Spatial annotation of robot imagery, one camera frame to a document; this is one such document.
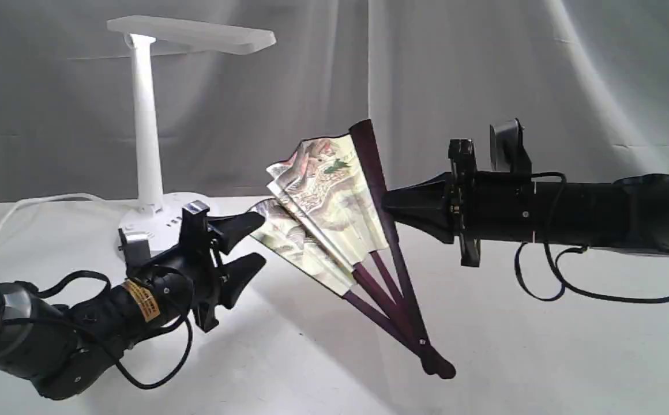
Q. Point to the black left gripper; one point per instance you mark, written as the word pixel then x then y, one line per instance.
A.
pixel 183 278

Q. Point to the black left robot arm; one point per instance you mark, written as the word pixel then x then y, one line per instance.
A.
pixel 64 338

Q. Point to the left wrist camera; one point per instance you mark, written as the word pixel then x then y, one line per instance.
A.
pixel 133 247

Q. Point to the white desk lamp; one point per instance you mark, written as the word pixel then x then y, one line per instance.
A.
pixel 154 223

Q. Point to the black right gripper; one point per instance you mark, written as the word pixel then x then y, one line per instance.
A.
pixel 486 205

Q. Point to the painted paper folding fan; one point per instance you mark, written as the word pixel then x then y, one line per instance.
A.
pixel 325 218

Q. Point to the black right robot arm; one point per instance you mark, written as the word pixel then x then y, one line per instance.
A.
pixel 629 215

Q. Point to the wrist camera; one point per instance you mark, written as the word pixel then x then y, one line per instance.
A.
pixel 133 247
pixel 507 151

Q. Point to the grey backdrop curtain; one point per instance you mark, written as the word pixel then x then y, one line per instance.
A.
pixel 589 81

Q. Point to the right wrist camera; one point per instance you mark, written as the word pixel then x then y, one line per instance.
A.
pixel 507 151

